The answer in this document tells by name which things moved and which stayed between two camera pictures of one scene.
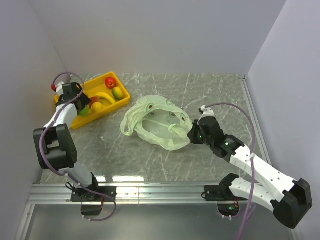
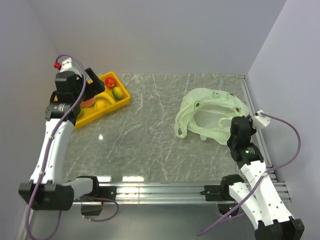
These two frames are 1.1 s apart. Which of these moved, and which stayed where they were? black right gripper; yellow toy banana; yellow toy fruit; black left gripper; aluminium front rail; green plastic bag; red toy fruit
Moved: black left gripper; black right gripper; green plastic bag
Stayed: yellow toy banana; yellow toy fruit; aluminium front rail; red toy fruit
